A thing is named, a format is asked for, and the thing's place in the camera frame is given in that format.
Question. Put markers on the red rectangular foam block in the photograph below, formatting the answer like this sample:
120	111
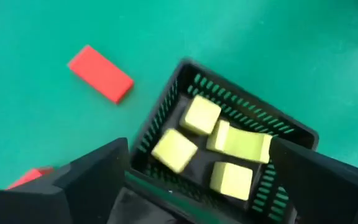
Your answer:
101	74

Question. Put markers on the yellow foam cube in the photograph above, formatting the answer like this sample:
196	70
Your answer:
200	115
231	181
174	151

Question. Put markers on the black slotted plastic basket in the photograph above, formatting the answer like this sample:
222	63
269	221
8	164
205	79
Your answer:
201	165

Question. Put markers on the yellow long foam block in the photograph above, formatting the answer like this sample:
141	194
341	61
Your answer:
244	146

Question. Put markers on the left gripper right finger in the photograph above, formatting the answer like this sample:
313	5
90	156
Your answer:
328	193

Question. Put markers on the green table mat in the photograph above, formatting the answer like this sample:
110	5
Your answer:
259	37

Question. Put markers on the red foam cube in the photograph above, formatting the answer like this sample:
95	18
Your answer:
30	176

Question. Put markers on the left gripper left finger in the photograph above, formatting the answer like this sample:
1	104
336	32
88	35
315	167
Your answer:
89	186

